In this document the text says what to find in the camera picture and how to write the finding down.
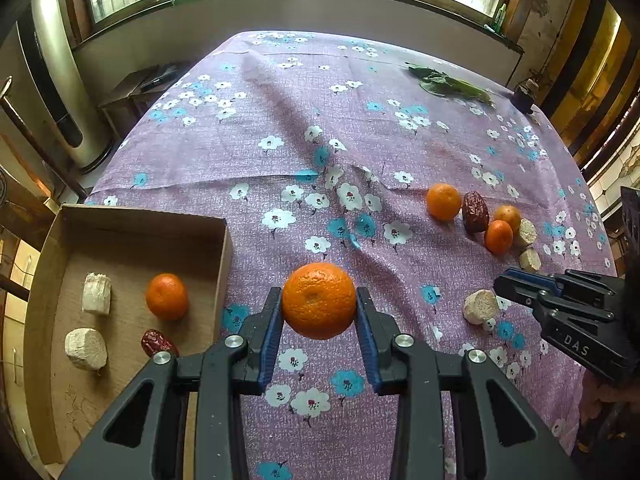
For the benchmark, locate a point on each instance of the green bottle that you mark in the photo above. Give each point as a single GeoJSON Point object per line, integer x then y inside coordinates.
{"type": "Point", "coordinates": [501, 17]}

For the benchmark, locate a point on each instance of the brown cardboard box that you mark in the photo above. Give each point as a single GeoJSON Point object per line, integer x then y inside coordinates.
{"type": "Point", "coordinates": [125, 240]}

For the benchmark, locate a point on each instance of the purple floral tablecloth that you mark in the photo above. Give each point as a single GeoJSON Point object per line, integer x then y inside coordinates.
{"type": "Point", "coordinates": [350, 125]}

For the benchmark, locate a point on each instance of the yellowish orange mandarin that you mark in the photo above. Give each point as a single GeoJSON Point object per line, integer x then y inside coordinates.
{"type": "Point", "coordinates": [510, 214]}

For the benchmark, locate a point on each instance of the wooden low cabinet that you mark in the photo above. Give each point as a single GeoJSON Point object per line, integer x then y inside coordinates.
{"type": "Point", "coordinates": [20, 270]}

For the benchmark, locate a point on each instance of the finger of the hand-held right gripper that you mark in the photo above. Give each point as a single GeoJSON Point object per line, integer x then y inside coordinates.
{"type": "Point", "coordinates": [520, 292]}
{"type": "Point", "coordinates": [535, 282]}

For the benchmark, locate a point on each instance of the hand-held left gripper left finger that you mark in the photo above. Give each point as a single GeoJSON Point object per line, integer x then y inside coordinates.
{"type": "Point", "coordinates": [272, 345]}

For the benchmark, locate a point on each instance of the red date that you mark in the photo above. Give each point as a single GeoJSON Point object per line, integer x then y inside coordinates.
{"type": "Point", "coordinates": [157, 342]}
{"type": "Point", "coordinates": [475, 211]}

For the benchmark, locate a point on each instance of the small black device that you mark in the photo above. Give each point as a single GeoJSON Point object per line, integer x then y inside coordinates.
{"type": "Point", "coordinates": [525, 97]}

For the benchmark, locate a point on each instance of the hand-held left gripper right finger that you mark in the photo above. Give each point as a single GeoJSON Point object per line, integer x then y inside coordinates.
{"type": "Point", "coordinates": [366, 350]}

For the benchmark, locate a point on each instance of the dark flat item on stool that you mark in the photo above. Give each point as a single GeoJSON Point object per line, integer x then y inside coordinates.
{"type": "Point", "coordinates": [160, 76]}

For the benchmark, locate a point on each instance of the large orange mandarin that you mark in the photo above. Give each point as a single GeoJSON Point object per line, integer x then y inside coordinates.
{"type": "Point", "coordinates": [319, 300]}

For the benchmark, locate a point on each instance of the white ribbed sugarcane piece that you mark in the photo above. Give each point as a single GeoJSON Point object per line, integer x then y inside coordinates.
{"type": "Point", "coordinates": [96, 294]}

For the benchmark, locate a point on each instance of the green leafy vegetable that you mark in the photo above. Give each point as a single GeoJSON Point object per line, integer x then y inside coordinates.
{"type": "Point", "coordinates": [445, 82]}

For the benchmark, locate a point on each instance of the white round sugarcane piece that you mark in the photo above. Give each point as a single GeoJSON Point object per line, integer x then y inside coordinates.
{"type": "Point", "coordinates": [86, 349]}

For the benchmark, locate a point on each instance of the white standing air conditioner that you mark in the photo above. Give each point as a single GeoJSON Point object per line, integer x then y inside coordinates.
{"type": "Point", "coordinates": [55, 75]}

